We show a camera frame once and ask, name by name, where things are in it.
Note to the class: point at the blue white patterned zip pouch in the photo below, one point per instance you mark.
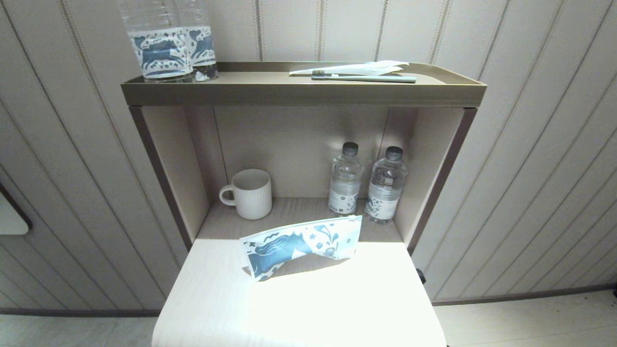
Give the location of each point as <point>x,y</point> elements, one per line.
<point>299,246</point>

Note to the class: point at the beige wooden shelf cabinet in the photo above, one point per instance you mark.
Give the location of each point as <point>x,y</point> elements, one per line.
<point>289,144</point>

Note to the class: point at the small water bottle grey cap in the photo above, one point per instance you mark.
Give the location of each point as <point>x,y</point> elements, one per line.
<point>384,193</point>
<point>344,188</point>

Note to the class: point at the white ribbed ceramic mug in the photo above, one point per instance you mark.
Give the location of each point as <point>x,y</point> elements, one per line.
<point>253,195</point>

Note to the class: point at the brass coloured shelf tray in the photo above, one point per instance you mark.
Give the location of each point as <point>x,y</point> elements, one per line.
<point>299,94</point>

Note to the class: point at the grey green toothbrush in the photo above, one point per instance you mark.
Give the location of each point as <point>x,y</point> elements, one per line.
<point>371,78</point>

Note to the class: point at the white paper wrapper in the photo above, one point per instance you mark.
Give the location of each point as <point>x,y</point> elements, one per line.
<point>366,68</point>

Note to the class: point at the small black cabinet knob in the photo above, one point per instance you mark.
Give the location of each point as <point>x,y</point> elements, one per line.
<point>421,275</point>

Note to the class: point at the large bottle blue deer label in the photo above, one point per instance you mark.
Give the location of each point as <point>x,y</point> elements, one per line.
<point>202,46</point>
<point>159,53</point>

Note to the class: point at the white wall fixture dark rim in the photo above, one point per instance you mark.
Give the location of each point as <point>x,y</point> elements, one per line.
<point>10,219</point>

